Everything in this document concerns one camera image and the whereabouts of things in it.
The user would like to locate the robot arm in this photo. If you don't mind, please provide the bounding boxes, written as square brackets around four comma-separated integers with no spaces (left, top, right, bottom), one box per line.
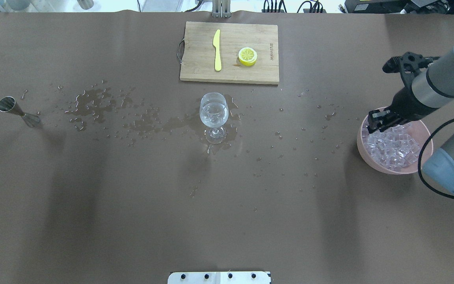
[367,46,454,200]

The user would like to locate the clear wine glass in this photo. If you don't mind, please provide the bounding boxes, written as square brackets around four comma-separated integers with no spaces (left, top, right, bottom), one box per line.
[199,92,229,144]

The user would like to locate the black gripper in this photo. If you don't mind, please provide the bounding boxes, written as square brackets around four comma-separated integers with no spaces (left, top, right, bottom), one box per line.
[367,52,440,134]

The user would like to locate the steel double jigger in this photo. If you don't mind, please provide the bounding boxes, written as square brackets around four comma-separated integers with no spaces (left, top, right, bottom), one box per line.
[0,96,41,127]

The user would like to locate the yellow lemon slice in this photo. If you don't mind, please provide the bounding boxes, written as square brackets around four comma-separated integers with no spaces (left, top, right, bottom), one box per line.
[238,47,258,67]

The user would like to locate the yellow plastic knife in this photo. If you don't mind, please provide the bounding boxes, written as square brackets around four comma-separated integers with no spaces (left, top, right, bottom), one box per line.
[212,29,222,72]

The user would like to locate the pink bowl of ice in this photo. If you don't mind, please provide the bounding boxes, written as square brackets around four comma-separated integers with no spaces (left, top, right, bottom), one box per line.
[357,116,430,175]

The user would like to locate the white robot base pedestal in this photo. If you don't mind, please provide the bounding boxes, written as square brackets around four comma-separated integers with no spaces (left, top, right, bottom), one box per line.
[167,271,272,284]

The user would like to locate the aluminium frame post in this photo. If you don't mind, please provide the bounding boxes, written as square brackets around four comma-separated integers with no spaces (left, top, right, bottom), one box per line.
[212,0,232,18]

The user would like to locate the bamboo cutting board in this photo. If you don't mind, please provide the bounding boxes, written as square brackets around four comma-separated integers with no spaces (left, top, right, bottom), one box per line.
[180,21,280,86]

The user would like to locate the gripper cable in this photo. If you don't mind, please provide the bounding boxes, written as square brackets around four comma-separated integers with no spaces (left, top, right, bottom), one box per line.
[418,107,454,204]

